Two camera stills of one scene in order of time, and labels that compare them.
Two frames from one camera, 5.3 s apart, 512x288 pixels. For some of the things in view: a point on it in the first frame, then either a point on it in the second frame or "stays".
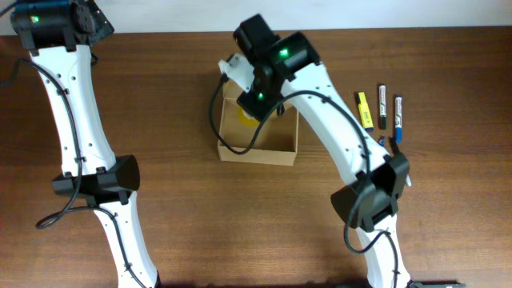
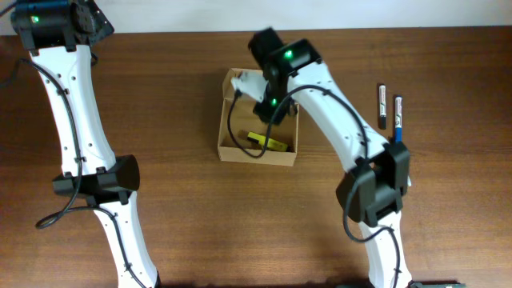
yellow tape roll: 246,119 → 243,134
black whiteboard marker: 382,106 stays
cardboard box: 278,142 stays
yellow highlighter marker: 365,112 → 272,144
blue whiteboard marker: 398,118 stays
